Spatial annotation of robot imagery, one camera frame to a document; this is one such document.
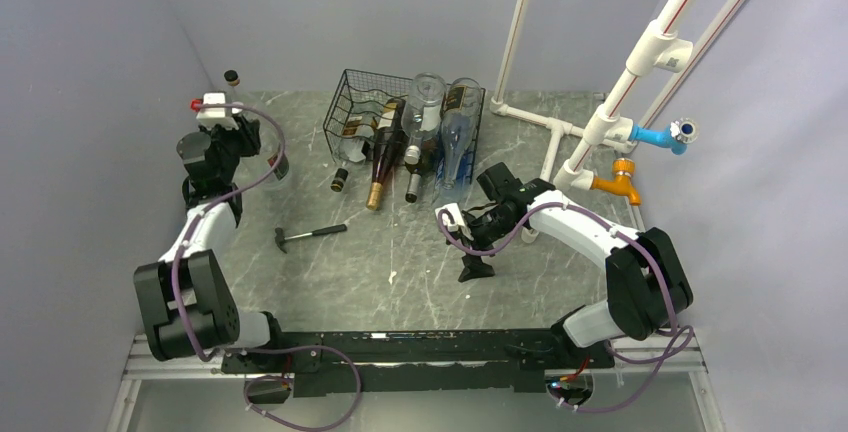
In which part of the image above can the clear bottle silver cap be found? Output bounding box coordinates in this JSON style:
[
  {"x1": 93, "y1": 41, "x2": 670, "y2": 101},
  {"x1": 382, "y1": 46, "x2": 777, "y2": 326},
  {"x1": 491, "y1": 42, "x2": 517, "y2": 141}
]
[{"x1": 253, "y1": 120, "x2": 291, "y2": 191}]

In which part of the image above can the clear bottle blue medallion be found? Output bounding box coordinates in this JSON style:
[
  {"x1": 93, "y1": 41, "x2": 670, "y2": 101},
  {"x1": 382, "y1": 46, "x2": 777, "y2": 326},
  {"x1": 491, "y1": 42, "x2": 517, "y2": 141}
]
[{"x1": 223, "y1": 69, "x2": 262, "y2": 149}]

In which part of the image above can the clear bottle dark neck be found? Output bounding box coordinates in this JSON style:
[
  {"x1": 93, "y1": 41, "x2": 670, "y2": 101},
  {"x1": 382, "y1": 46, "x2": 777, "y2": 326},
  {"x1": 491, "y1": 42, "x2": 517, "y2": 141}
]
[{"x1": 402, "y1": 72, "x2": 447, "y2": 165}]

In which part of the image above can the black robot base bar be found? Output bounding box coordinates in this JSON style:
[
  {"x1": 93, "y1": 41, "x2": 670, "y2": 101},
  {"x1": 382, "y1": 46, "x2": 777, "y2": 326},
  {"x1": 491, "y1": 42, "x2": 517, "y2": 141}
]
[{"x1": 221, "y1": 328, "x2": 615, "y2": 398}]

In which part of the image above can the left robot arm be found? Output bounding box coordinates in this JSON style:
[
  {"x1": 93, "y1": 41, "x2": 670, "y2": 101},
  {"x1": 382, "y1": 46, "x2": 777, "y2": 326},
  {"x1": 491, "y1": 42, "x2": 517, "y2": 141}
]
[{"x1": 133, "y1": 113, "x2": 288, "y2": 372}]

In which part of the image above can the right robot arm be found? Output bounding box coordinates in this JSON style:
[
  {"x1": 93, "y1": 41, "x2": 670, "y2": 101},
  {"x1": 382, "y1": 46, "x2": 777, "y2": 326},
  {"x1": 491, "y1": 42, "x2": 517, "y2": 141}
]
[{"x1": 435, "y1": 163, "x2": 693, "y2": 367}]

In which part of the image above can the lower bottle silver cap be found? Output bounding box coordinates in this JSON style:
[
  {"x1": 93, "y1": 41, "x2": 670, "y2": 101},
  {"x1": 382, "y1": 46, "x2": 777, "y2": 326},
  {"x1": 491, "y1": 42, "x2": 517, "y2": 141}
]
[{"x1": 404, "y1": 137, "x2": 441, "y2": 203}]

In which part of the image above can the lower bottle black gold cap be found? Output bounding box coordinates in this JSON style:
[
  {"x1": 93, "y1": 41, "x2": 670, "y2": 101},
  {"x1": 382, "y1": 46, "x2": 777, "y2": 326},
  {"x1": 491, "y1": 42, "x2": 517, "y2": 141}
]
[{"x1": 330, "y1": 110, "x2": 379, "y2": 194}]

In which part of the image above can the blue tinted clear bottle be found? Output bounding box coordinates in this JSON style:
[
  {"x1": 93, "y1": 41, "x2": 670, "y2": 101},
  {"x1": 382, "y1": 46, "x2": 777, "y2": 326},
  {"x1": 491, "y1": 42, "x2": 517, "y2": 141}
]
[{"x1": 433, "y1": 77, "x2": 483, "y2": 208}]

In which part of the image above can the dark wine bottle gold cap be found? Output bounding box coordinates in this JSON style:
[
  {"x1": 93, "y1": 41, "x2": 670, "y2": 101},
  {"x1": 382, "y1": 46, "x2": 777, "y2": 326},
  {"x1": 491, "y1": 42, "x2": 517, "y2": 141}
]
[{"x1": 366, "y1": 98, "x2": 406, "y2": 211}]

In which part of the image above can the small black hammer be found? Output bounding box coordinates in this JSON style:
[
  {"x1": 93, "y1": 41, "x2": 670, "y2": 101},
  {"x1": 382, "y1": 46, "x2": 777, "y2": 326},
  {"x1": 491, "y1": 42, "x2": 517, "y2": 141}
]
[{"x1": 274, "y1": 224, "x2": 348, "y2": 254}]

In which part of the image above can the orange faucet tap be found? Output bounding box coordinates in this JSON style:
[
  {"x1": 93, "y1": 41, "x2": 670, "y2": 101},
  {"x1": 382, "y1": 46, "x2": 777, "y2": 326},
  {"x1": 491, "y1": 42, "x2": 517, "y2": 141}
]
[{"x1": 590, "y1": 158, "x2": 642, "y2": 207}]

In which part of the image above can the blue faucet tap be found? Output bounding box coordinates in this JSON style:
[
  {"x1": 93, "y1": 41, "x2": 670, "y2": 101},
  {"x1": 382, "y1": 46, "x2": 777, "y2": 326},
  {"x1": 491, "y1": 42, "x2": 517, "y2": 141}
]
[{"x1": 628, "y1": 118, "x2": 699, "y2": 155}]

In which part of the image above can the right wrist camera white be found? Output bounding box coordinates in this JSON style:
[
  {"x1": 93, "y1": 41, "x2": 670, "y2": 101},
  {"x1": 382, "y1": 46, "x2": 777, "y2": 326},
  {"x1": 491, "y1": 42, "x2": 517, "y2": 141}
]
[{"x1": 435, "y1": 203, "x2": 472, "y2": 243}]

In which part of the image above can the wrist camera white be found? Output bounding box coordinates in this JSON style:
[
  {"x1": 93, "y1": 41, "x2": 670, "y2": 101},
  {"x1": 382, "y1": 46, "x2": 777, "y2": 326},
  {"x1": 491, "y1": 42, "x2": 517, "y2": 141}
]
[
  {"x1": 189, "y1": 92, "x2": 240, "y2": 130},
  {"x1": 435, "y1": 203, "x2": 472, "y2": 243}
]

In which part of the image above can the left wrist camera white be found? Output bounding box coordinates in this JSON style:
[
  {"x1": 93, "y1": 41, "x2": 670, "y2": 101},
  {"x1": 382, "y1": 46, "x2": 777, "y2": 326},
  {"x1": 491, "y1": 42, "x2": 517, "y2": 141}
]
[{"x1": 189, "y1": 92, "x2": 240, "y2": 130}]

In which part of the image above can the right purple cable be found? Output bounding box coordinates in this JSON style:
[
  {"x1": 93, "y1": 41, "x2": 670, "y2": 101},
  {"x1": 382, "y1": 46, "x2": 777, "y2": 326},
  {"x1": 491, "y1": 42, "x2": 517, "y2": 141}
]
[{"x1": 435, "y1": 202, "x2": 696, "y2": 416}]

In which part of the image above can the purple cable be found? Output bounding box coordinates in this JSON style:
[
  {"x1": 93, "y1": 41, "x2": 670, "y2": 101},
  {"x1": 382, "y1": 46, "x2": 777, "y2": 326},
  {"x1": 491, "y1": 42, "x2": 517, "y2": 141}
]
[
  {"x1": 170, "y1": 102, "x2": 363, "y2": 432},
  {"x1": 435, "y1": 202, "x2": 696, "y2": 416}
]

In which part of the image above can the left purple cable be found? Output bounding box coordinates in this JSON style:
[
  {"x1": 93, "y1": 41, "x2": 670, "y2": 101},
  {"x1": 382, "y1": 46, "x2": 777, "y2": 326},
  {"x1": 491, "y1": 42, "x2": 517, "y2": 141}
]
[{"x1": 170, "y1": 102, "x2": 363, "y2": 432}]

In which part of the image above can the black wire wine rack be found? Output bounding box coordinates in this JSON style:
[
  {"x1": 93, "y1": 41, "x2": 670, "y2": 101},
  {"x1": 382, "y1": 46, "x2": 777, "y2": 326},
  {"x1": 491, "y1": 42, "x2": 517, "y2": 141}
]
[{"x1": 323, "y1": 69, "x2": 482, "y2": 190}]

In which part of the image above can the white pvc pipe frame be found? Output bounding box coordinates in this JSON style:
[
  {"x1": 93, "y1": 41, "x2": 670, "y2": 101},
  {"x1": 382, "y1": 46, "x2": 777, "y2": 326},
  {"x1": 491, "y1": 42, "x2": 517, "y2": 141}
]
[{"x1": 490, "y1": 0, "x2": 783, "y2": 245}]

